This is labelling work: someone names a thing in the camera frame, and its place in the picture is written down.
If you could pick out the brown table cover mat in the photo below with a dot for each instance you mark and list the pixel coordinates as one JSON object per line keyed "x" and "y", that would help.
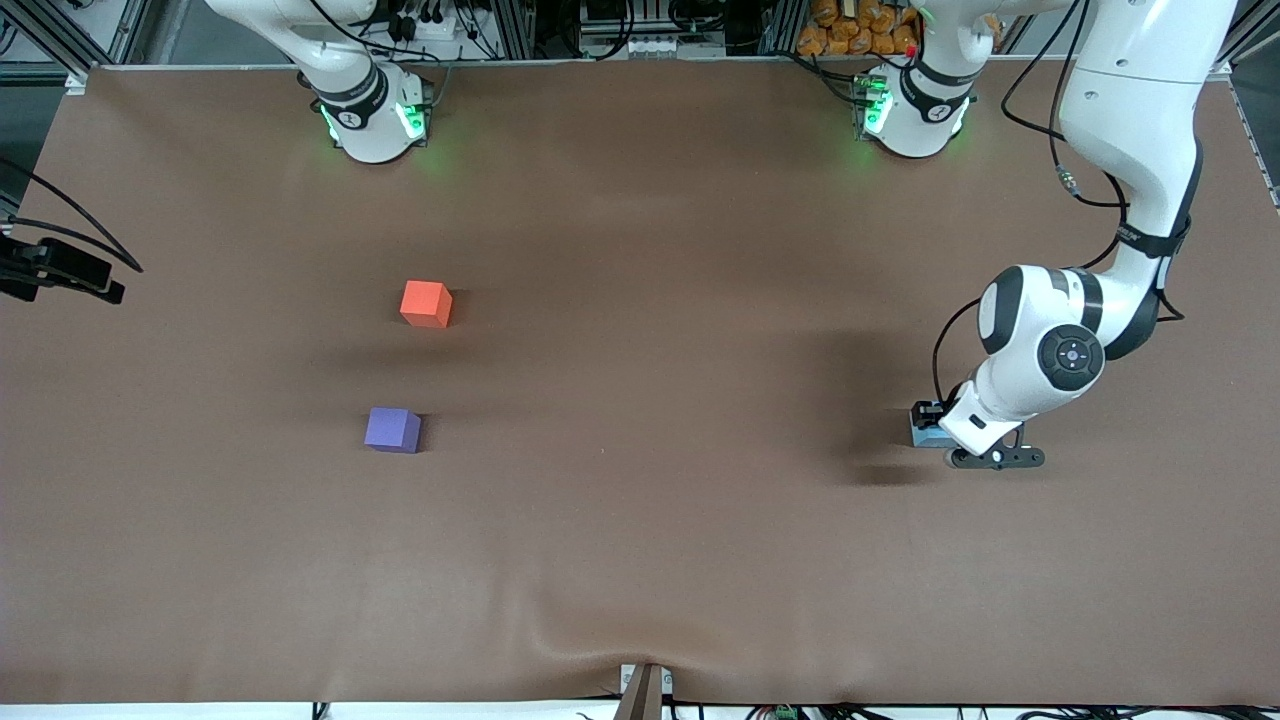
{"x": 640, "y": 520}

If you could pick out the pile of orange objects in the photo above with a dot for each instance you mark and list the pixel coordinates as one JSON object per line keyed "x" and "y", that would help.
{"x": 860, "y": 25}

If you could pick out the orange foam cube block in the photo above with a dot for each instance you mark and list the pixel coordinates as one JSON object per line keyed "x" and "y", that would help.
{"x": 424, "y": 300}

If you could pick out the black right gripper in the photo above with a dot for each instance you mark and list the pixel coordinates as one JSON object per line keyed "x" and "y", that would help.
{"x": 62, "y": 267}

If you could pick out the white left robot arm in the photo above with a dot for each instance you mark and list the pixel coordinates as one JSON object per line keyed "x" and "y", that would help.
{"x": 1130, "y": 100}

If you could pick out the blue foam cube block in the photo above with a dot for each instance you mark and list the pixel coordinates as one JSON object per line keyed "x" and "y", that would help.
{"x": 927, "y": 438}

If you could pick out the purple foam cube block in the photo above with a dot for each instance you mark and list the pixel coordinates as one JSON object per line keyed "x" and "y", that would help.
{"x": 390, "y": 428}

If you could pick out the aluminium frame profile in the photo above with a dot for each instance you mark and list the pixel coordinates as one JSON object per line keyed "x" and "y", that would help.
{"x": 1258, "y": 120}
{"x": 55, "y": 40}

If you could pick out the green terminal connector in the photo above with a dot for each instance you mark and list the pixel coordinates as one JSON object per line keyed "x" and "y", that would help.
{"x": 783, "y": 713}

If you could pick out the white power strip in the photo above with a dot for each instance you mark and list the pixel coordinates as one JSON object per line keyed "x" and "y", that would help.
{"x": 672, "y": 45}

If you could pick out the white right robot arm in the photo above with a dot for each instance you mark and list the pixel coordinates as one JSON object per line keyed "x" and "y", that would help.
{"x": 365, "y": 110}

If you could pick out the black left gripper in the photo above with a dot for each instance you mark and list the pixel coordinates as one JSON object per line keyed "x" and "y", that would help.
{"x": 929, "y": 414}

